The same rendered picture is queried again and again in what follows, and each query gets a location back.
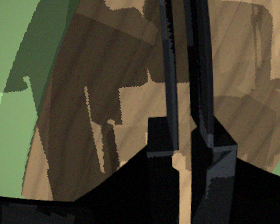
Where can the light brown wooden board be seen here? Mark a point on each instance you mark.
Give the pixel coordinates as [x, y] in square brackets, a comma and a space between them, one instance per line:
[109, 78]

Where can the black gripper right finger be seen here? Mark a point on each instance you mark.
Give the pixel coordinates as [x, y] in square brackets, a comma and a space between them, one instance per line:
[256, 196]

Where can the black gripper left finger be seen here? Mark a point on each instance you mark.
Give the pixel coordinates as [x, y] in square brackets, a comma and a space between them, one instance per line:
[122, 199]

